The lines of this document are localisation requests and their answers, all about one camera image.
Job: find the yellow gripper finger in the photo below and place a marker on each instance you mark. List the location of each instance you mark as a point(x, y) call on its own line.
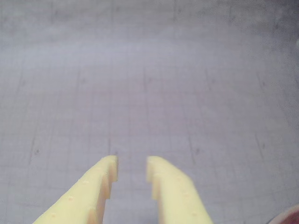
point(79, 198)
point(175, 198)

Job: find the gridded gift wrap paper sheet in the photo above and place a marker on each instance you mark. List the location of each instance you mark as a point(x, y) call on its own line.
point(149, 81)

